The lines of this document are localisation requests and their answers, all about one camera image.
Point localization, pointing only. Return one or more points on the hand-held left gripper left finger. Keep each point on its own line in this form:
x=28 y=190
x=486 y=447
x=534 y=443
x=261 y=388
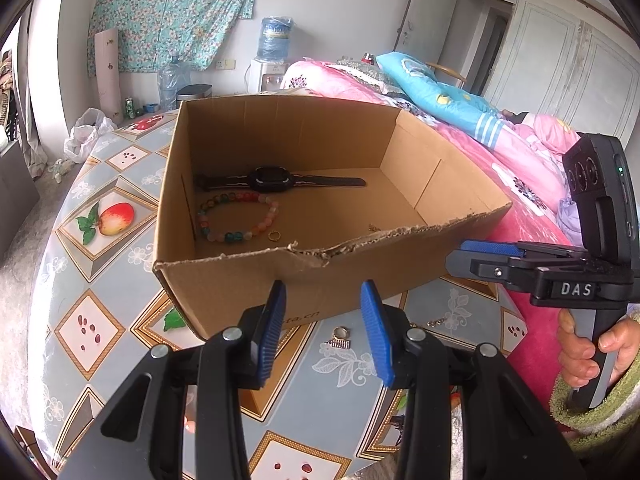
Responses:
x=267 y=340

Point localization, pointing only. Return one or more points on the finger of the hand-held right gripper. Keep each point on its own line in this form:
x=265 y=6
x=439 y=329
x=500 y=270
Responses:
x=490 y=272
x=490 y=247

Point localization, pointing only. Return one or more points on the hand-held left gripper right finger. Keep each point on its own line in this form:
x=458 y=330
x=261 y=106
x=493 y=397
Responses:
x=380 y=340

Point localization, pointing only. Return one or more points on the silver abacus pendant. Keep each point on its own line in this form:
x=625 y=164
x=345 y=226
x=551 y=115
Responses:
x=337 y=344

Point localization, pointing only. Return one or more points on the brown cardboard box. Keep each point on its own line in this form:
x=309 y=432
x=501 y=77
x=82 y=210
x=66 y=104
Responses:
x=225 y=290

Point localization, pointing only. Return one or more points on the small gold trinket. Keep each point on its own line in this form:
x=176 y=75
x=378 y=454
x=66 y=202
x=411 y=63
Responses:
x=372 y=228

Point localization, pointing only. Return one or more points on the person's right forearm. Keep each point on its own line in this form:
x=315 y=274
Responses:
x=600 y=425

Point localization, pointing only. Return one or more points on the person's right hand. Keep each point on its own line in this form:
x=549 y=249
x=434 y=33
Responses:
x=575 y=360

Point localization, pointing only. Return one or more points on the lilac cloth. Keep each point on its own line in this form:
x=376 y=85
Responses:
x=567 y=215

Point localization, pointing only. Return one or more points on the dark cloth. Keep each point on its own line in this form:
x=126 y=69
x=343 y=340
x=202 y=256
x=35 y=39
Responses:
x=515 y=116

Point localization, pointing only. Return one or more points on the white wardrobe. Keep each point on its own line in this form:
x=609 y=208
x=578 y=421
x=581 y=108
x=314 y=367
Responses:
x=560 y=60

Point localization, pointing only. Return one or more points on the blue cartoon pillow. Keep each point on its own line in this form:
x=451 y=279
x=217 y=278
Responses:
x=440 y=95

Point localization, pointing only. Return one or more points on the black wristwatch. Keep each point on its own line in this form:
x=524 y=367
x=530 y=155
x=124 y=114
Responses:
x=270 y=178

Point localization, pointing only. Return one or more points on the wooden chair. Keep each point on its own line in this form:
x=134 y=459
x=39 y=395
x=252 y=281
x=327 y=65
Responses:
x=452 y=72

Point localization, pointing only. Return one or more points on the grey patterned cushion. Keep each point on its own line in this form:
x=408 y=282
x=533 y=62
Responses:
x=360 y=72

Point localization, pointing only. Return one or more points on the white door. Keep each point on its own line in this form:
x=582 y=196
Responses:
x=430 y=15

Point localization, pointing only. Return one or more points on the metal trash bin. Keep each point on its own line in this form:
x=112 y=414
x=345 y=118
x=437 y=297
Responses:
x=192 y=94

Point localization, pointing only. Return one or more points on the white water dispenser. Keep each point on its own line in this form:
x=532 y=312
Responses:
x=267 y=77

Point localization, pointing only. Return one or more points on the green drink can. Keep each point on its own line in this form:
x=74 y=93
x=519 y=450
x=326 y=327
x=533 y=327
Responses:
x=129 y=108

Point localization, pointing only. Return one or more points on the empty clear water jug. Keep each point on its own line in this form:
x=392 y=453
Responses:
x=174 y=85

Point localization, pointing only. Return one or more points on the white plastic bag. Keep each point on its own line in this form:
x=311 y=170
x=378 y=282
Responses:
x=82 y=135

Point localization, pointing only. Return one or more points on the grey cabinet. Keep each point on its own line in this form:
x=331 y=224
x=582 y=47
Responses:
x=15 y=185

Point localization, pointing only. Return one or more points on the blue water dispenser bottle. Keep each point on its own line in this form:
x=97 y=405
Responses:
x=274 y=40

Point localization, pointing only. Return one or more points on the white wall socket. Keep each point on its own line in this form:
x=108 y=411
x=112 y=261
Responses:
x=225 y=64

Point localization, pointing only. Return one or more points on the teal floral wall cloth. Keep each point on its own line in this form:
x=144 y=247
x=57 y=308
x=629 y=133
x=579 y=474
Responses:
x=170 y=10

